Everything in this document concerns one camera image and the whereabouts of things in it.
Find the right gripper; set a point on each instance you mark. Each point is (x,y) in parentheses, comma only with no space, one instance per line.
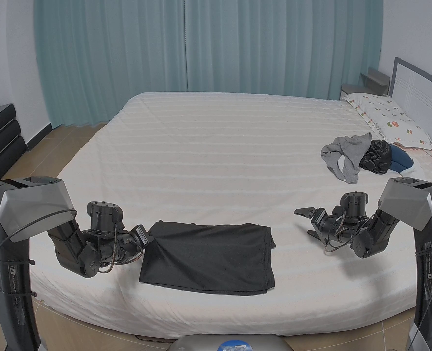
(325,225)

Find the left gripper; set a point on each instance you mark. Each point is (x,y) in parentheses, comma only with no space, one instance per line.
(128,249)

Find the black T-shirt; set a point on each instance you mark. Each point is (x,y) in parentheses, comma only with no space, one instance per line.
(208,258)

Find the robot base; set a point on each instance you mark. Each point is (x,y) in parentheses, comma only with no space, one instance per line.
(201,344)

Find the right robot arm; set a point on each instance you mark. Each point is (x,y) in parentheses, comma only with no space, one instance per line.
(409,199)

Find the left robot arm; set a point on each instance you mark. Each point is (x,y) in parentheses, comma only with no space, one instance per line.
(29,210)

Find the bed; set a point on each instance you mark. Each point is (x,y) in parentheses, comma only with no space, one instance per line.
(219,141)

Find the grey garment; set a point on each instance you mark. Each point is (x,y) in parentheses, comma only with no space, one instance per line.
(351,150)

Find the shiny black garment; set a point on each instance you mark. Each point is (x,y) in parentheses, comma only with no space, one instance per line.
(377,157)

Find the dark blue garment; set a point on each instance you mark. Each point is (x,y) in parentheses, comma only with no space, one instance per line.
(400,161)

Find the white printed pillow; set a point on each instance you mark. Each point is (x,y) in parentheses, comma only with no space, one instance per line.
(386,117)

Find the grey bedside table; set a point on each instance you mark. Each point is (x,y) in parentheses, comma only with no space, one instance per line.
(376,77)

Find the black chest of drawers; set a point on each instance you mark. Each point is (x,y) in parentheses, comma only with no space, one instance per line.
(2,137)

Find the blue-green curtain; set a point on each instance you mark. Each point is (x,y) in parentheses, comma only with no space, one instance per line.
(110,49)
(274,31)

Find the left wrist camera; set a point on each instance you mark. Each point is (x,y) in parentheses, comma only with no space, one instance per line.
(141,235)

